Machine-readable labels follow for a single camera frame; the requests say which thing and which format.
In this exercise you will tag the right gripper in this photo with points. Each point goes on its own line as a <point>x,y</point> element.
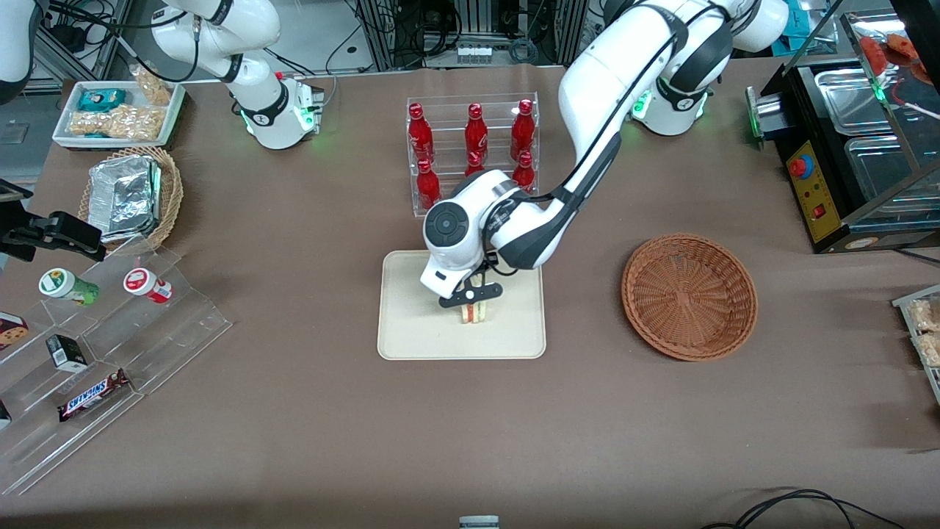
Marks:
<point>38,231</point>

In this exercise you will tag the triangular sandwich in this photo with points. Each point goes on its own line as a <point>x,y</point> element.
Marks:
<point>476,314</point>

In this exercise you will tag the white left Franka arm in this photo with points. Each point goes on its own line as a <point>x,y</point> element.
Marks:
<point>595,81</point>

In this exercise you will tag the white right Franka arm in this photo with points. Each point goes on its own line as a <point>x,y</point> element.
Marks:
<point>257,81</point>

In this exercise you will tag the cream plastic tray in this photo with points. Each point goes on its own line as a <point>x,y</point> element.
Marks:
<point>411,323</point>

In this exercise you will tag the light tan wicker basket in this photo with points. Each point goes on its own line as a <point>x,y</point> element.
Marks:
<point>170,198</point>

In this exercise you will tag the white rectangular snack tray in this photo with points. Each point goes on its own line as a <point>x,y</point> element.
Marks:
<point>172,117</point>

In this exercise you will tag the brown round wicker basket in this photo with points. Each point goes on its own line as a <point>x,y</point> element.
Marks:
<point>689,297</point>

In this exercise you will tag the green lidded drink cup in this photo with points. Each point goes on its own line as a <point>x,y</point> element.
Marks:
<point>66,286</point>

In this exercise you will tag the silver foil package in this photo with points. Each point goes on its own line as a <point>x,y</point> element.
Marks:
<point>125,197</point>

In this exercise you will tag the red lidded drink cup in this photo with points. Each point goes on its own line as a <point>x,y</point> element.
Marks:
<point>147,285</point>

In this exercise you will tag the brown cookie box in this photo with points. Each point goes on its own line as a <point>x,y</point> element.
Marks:
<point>11,330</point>

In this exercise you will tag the small black box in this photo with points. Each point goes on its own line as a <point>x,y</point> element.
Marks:
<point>67,353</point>

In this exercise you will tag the large clear nut bag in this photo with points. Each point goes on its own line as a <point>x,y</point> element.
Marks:
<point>117,123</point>

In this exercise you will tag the red cola bottle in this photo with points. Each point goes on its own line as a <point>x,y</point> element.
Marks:
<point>421,132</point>
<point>524,173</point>
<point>429,187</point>
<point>476,132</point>
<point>522,128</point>
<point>474,163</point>

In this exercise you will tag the teal snack packet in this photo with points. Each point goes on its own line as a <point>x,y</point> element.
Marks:
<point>101,99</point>

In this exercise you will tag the clear acrylic stepped stand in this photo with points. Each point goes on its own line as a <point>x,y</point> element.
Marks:
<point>169,330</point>

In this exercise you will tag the Snickers chocolate bar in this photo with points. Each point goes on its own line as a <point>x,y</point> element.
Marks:
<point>94,395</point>

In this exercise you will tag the small clear snack bag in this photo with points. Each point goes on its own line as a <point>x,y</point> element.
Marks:
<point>153,87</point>

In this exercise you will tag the brown table cover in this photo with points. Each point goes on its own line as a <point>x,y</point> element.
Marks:
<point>330,441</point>

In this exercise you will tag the clear acrylic bottle rack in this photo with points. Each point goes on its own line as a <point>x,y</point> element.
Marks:
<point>448,110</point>

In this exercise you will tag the small grey device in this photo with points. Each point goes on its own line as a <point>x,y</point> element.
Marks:
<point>479,522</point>

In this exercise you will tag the white power strip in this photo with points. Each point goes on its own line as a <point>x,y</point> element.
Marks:
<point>474,53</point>

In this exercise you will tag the steel cylinder with green light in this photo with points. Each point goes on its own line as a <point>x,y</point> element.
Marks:
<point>764,117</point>

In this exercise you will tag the red emergency stop button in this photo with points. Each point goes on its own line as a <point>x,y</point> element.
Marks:
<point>799,166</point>

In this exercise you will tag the black food warmer cabinet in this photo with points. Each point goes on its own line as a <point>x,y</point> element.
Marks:
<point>826,220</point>

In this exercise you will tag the teal paper sheet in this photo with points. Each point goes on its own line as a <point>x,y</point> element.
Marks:
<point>797,33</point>

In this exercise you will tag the steel warmer pan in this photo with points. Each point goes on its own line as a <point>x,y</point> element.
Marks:
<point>881,169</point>
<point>852,95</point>

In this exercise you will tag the clear bag of puffed snack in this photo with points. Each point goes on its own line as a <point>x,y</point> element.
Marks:
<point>931,349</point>
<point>925,314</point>

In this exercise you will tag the red fried food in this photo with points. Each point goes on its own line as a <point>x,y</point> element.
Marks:
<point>892,51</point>

